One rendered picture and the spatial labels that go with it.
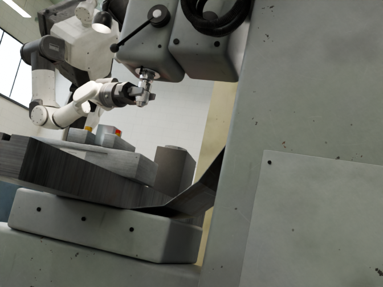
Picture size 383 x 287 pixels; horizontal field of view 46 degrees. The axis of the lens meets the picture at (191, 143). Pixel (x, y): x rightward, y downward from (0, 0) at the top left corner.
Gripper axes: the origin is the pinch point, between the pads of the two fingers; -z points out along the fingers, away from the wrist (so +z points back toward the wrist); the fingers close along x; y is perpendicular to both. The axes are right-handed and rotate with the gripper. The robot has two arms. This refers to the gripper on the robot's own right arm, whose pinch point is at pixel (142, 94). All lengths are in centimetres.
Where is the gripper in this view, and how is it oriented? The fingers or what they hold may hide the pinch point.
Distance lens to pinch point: 151.0
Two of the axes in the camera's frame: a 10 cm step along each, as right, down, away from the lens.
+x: 6.1, 2.8, 7.4
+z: -7.6, -0.4, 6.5
